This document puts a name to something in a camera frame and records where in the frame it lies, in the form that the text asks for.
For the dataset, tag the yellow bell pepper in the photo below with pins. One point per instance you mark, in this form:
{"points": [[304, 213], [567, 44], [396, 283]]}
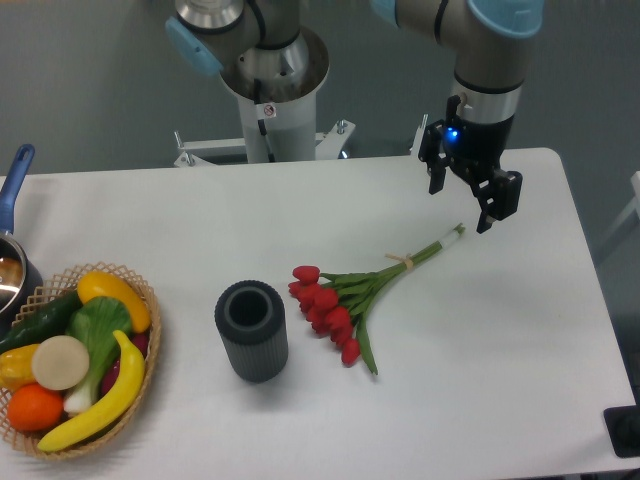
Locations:
{"points": [[16, 370]]}

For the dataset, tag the orange fruit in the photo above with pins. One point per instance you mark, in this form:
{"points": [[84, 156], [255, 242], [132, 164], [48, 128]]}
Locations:
{"points": [[34, 408]]}

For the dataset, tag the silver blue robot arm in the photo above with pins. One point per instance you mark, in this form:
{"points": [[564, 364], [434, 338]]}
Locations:
{"points": [[492, 41]]}

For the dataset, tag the woven wicker basket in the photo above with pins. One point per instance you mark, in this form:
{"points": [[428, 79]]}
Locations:
{"points": [[58, 285]]}

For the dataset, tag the blue handled saucepan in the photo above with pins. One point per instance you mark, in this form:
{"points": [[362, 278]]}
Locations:
{"points": [[19, 277]]}

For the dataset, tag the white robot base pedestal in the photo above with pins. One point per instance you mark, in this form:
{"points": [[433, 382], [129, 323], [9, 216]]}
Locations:
{"points": [[275, 90]]}

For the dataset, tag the green bok choy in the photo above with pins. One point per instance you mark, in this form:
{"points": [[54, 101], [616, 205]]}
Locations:
{"points": [[93, 325]]}

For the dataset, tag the white frame at right edge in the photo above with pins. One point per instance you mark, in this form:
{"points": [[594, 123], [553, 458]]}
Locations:
{"points": [[626, 221]]}

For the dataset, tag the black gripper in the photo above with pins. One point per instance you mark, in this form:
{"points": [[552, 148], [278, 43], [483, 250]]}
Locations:
{"points": [[475, 150]]}

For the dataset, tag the black device at table edge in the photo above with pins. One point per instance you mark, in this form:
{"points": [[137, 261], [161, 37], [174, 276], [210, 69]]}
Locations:
{"points": [[623, 428]]}

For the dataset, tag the green cucumber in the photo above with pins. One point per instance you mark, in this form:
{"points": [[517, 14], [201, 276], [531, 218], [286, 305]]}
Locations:
{"points": [[48, 321]]}

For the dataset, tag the dark red vegetable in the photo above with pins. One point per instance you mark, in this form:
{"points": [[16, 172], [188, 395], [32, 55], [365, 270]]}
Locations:
{"points": [[141, 341]]}

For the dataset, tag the dark grey ribbed vase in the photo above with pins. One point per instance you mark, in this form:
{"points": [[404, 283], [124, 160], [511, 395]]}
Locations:
{"points": [[250, 318]]}

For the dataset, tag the yellow banana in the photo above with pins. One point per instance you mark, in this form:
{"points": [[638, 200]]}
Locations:
{"points": [[106, 410]]}

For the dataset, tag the yellow squash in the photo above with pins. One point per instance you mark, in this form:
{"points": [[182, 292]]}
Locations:
{"points": [[102, 284]]}

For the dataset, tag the beige round disc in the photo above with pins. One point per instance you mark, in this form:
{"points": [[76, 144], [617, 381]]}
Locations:
{"points": [[60, 363]]}

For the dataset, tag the red tulip bouquet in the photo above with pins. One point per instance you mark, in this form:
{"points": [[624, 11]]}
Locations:
{"points": [[338, 305]]}

